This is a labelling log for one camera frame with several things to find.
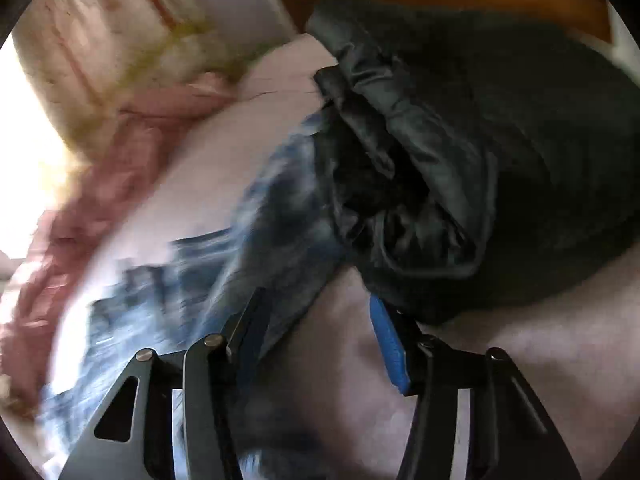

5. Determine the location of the tree print curtain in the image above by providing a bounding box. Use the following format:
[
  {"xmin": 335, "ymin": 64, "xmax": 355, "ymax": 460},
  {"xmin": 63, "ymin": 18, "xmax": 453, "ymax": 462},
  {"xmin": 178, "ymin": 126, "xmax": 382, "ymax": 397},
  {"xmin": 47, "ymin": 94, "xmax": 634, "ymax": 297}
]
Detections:
[{"xmin": 10, "ymin": 0, "xmax": 261, "ymax": 161}]

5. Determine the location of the window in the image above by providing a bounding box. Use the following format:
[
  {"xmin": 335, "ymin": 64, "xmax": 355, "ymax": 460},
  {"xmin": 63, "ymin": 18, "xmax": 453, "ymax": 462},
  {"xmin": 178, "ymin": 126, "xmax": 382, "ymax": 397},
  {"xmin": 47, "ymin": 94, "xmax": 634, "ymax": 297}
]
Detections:
[{"xmin": 0, "ymin": 35, "xmax": 76, "ymax": 261}]

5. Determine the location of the pink duvet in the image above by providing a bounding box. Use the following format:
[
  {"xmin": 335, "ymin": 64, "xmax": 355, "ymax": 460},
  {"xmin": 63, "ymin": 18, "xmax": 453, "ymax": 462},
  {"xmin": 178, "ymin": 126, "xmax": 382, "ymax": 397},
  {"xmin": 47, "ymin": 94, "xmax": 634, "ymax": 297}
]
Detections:
[{"xmin": 0, "ymin": 72, "xmax": 241, "ymax": 406}]

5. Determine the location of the black jacket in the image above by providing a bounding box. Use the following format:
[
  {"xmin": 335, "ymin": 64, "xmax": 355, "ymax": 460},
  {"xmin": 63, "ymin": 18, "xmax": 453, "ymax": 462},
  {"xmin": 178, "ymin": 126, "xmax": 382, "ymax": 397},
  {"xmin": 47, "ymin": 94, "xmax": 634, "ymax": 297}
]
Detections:
[{"xmin": 305, "ymin": 0, "xmax": 640, "ymax": 326}]

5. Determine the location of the blue plaid shirt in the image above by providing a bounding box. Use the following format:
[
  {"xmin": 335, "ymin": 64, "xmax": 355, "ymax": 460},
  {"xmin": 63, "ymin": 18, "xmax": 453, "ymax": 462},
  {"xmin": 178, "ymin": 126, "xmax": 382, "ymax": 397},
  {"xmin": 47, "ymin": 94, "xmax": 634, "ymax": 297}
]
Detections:
[{"xmin": 40, "ymin": 112, "xmax": 351, "ymax": 480}]

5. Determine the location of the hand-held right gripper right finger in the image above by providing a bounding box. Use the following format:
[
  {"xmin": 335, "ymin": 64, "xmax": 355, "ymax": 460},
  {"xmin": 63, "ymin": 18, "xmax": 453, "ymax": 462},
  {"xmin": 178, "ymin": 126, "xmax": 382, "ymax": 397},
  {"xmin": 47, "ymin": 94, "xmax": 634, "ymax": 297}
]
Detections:
[{"xmin": 369, "ymin": 294, "xmax": 583, "ymax": 480}]

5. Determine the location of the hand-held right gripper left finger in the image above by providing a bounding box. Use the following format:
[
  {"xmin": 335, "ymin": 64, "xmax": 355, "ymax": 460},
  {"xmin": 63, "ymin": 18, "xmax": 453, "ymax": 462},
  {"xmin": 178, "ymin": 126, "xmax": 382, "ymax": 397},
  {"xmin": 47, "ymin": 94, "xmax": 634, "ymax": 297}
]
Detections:
[{"xmin": 60, "ymin": 287, "xmax": 268, "ymax": 480}]

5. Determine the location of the pale pink pillow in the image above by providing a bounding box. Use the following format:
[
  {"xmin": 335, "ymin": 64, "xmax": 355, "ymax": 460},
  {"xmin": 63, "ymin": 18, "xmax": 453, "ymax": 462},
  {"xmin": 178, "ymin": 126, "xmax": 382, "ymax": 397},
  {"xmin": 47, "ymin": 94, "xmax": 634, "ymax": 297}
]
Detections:
[{"xmin": 235, "ymin": 34, "xmax": 343, "ymax": 126}]

